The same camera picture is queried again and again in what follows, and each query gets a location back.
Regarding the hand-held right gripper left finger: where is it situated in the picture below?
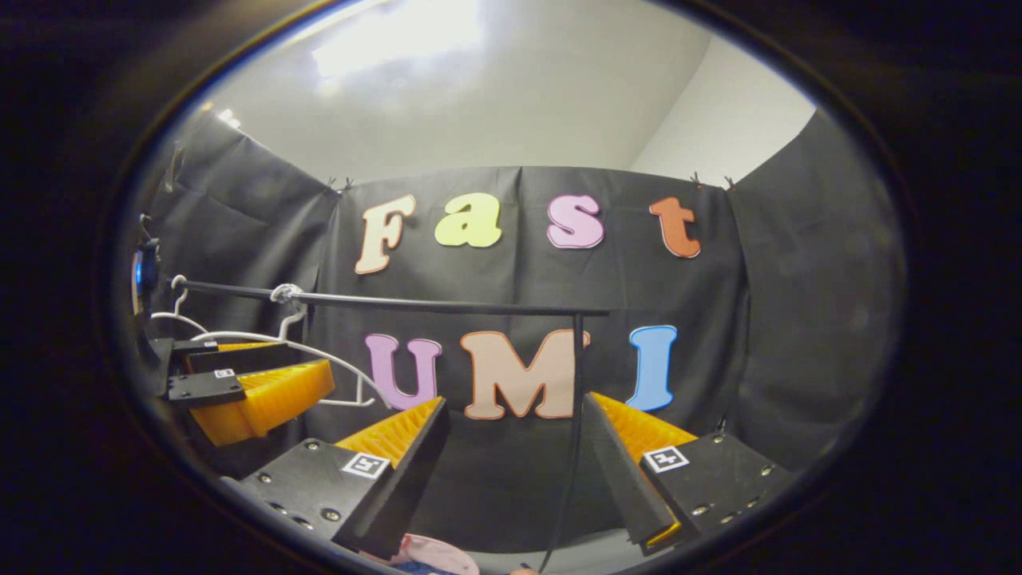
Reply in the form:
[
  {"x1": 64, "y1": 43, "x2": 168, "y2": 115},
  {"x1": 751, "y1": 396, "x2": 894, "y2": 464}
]
[{"x1": 238, "y1": 396, "x2": 451, "y2": 561}]

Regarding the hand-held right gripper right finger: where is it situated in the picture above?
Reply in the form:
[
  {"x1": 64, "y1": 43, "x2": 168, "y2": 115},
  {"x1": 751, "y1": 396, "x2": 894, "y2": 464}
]
[{"x1": 581, "y1": 391, "x2": 795, "y2": 557}]

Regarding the white clothes hanger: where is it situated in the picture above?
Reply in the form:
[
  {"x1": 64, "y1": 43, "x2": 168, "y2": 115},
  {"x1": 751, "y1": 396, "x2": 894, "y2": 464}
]
[
  {"x1": 150, "y1": 275, "x2": 210, "y2": 335},
  {"x1": 192, "y1": 284, "x2": 392, "y2": 409}
]

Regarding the black clothes rack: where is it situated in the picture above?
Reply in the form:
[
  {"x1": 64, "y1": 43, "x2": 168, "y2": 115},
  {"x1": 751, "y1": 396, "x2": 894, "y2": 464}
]
[{"x1": 172, "y1": 280, "x2": 612, "y2": 573}]

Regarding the black backdrop cloth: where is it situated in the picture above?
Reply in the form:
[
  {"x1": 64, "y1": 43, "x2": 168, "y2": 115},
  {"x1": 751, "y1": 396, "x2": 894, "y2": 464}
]
[{"x1": 148, "y1": 108, "x2": 907, "y2": 556}]

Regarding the ceiling light panel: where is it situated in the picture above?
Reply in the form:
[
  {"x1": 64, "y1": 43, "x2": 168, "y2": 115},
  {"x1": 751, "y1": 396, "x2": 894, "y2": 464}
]
[{"x1": 311, "y1": 0, "x2": 484, "y2": 79}]

